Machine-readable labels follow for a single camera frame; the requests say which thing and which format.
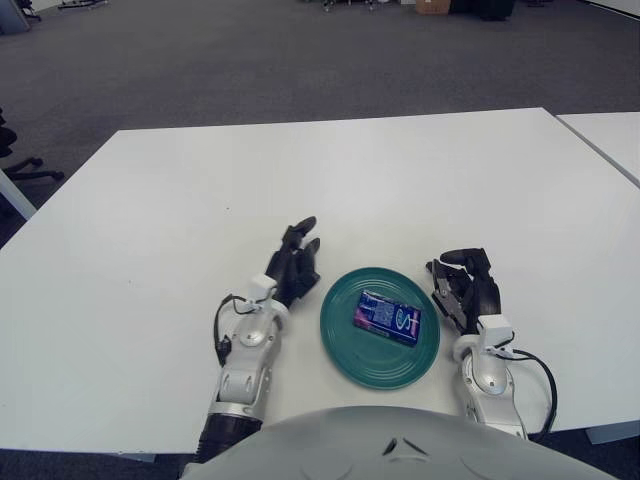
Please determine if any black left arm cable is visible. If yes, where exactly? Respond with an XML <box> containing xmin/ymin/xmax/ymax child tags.
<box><xmin>213</xmin><ymin>294</ymin><xmax>261</xmax><ymax>364</ymax></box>

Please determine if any white table leg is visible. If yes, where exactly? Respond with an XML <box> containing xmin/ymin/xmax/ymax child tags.
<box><xmin>0</xmin><ymin>167</ymin><xmax>37</xmax><ymax>221</ymax></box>

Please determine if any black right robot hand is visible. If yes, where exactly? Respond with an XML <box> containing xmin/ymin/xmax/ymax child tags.
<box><xmin>424</xmin><ymin>246</ymin><xmax>515</xmax><ymax>352</ymax></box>

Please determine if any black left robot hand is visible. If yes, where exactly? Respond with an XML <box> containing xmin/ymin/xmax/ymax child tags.
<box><xmin>248</xmin><ymin>215</ymin><xmax>322</xmax><ymax>314</ymax></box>

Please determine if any blue gum pack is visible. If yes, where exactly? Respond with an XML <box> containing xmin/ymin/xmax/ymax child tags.
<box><xmin>352</xmin><ymin>288</ymin><xmax>422</xmax><ymax>347</ymax></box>

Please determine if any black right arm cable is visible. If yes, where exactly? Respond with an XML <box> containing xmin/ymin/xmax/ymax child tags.
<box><xmin>492</xmin><ymin>344</ymin><xmax>559</xmax><ymax>436</ymax></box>

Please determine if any green ribbed plate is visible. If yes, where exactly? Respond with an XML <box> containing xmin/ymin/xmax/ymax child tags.
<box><xmin>319</xmin><ymin>266</ymin><xmax>442</xmax><ymax>391</ymax></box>

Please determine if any grey blue partition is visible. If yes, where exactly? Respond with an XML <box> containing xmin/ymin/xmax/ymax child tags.
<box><xmin>0</xmin><ymin>0</ymin><xmax>32</xmax><ymax>34</ymax></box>

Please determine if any large black object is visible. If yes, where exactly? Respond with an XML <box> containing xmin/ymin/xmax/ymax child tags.
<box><xmin>449</xmin><ymin>0</ymin><xmax>516</xmax><ymax>21</ymax></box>

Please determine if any black office chair base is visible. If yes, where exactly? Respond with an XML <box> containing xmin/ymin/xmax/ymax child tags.
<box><xmin>0</xmin><ymin>105</ymin><xmax>65</xmax><ymax>182</ymax></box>

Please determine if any grey robot torso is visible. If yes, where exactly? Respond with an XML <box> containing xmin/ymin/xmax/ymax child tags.
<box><xmin>179</xmin><ymin>405</ymin><xmax>619</xmax><ymax>480</ymax></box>

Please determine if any white table frame beam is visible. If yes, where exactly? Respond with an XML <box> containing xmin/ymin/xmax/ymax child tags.
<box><xmin>584</xmin><ymin>423</ymin><xmax>640</xmax><ymax>445</ymax></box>

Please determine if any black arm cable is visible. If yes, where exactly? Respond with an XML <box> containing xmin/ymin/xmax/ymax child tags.
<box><xmin>213</xmin><ymin>294</ymin><xmax>261</xmax><ymax>364</ymax></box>
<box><xmin>492</xmin><ymin>344</ymin><xmax>559</xmax><ymax>436</ymax></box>

